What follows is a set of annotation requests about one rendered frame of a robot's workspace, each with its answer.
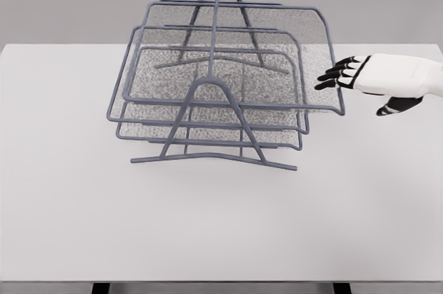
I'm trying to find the large grey mesh folder tray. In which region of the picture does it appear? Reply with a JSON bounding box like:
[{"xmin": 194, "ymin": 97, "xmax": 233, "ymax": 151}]
[{"xmin": 122, "ymin": 1, "xmax": 346, "ymax": 117}]

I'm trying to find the grey wire tray rack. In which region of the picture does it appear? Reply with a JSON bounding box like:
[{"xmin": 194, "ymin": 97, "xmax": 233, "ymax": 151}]
[{"xmin": 130, "ymin": 0, "xmax": 298, "ymax": 172}]

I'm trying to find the medium grey mesh folder tray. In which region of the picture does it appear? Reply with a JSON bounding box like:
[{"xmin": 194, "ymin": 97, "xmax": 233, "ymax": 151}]
[{"xmin": 105, "ymin": 24, "xmax": 311, "ymax": 135}]

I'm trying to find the small grey mesh folder tray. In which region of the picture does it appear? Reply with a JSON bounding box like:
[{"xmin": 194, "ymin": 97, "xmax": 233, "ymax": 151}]
[{"xmin": 115, "ymin": 45, "xmax": 305, "ymax": 152}]

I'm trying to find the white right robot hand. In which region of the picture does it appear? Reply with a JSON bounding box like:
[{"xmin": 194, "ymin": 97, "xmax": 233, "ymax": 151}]
[{"xmin": 314, "ymin": 53, "xmax": 430, "ymax": 118}]

